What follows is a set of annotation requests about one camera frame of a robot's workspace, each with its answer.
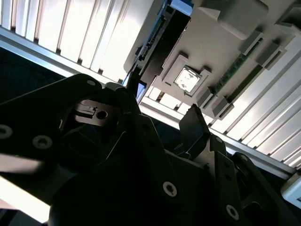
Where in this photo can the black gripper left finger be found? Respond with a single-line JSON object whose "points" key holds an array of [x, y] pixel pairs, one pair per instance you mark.
{"points": [[35, 117]]}

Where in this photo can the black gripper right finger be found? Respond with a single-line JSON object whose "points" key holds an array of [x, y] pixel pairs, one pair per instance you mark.
{"points": [[225, 169]]}

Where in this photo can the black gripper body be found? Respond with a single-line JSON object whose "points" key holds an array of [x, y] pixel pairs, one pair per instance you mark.
{"points": [[117, 200]]}

